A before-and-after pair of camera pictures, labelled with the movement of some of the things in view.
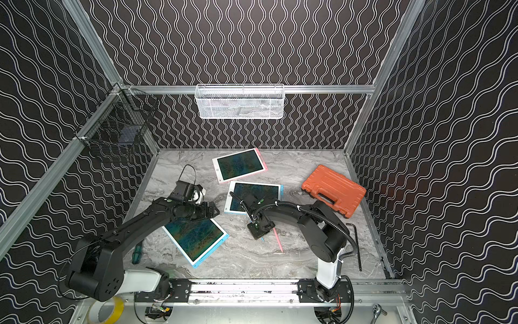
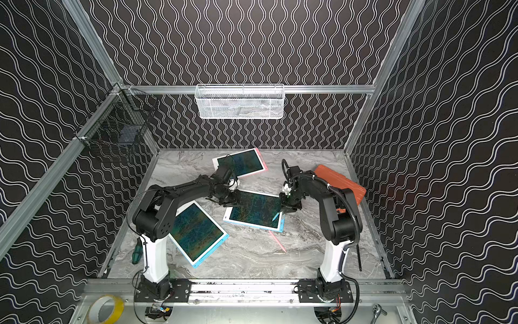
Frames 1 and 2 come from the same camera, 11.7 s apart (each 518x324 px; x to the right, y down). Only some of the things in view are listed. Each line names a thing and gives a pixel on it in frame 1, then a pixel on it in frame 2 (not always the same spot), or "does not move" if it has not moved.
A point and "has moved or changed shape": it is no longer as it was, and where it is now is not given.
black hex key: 357,246 does not move
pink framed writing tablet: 239,165 does not move
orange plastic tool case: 332,187 does not move
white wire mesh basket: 240,100 does not move
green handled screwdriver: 137,254 does not move
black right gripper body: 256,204 -> 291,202
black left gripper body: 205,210 -> 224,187
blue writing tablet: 197,239 does not move
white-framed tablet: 262,193 has moved or changed shape
